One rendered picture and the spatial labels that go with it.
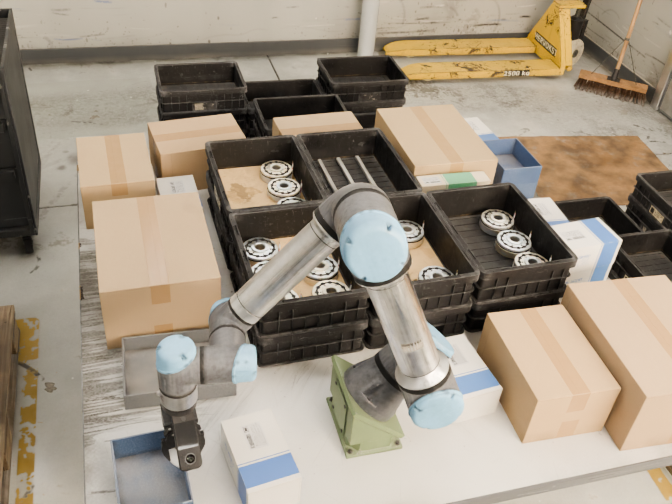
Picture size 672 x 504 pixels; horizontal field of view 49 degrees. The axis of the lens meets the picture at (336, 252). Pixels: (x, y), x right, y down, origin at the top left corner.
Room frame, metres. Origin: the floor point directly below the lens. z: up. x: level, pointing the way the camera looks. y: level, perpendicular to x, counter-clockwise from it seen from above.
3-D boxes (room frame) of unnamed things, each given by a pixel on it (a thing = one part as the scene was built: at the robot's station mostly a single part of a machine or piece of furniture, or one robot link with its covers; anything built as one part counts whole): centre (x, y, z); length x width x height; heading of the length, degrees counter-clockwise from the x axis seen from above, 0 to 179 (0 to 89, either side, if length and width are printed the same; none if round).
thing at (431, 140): (2.33, -0.30, 0.80); 0.40 x 0.30 x 0.20; 20
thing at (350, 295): (1.56, 0.10, 0.92); 0.40 x 0.30 x 0.02; 21
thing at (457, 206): (1.77, -0.46, 0.87); 0.40 x 0.30 x 0.11; 21
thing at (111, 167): (2.02, 0.74, 0.78); 0.30 x 0.22 x 0.16; 21
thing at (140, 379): (1.29, 0.37, 0.73); 0.27 x 0.20 x 0.05; 107
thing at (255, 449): (1.02, 0.12, 0.75); 0.20 x 0.12 x 0.09; 27
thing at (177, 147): (2.24, 0.51, 0.78); 0.30 x 0.22 x 0.16; 116
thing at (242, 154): (1.93, 0.24, 0.87); 0.40 x 0.30 x 0.11; 21
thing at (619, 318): (1.42, -0.83, 0.80); 0.40 x 0.30 x 0.20; 16
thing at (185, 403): (0.99, 0.29, 0.97); 0.08 x 0.08 x 0.05
